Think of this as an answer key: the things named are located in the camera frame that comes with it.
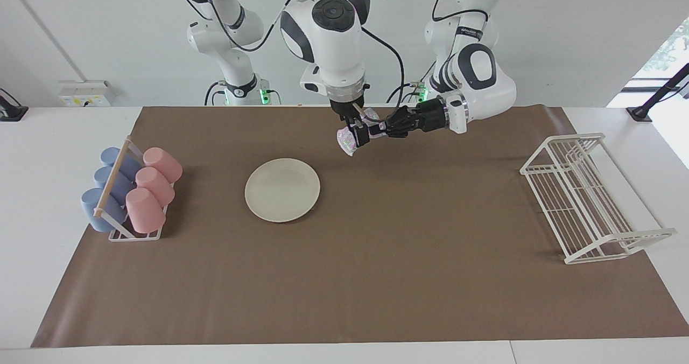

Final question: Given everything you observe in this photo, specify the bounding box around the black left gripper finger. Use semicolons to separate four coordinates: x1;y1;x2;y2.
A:
377;123;418;138
383;107;416;128

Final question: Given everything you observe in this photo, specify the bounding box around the cream round plate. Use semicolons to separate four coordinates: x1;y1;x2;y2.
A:
245;158;321;223

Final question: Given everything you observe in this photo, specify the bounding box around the brown table mat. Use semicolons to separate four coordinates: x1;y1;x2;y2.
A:
31;104;689;348

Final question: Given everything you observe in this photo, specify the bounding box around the pink plastic cup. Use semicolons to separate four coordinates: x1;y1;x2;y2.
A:
135;167;176;207
143;147;183;184
125;187;166;234

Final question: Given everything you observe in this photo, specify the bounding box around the black clamp stand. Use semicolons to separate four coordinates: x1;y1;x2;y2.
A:
627;62;689;122

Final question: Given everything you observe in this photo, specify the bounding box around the blue plastic cup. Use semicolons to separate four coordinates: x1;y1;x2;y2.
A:
81;188;127;233
94;166;135;206
100;147;142;181

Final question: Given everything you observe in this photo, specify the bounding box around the cup holder with wooden rod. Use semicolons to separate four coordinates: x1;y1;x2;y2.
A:
93;136;175;242

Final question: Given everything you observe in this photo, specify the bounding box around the bright window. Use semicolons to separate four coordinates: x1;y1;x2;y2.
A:
607;17;689;109

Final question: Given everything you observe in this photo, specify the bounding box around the white power strip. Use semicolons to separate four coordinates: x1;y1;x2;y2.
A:
58;80;114;107

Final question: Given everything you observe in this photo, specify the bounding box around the white wire dish rack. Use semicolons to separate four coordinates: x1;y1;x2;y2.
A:
519;132;678;265

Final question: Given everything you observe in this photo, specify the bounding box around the black desk mount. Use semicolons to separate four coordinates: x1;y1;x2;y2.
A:
0;88;29;122

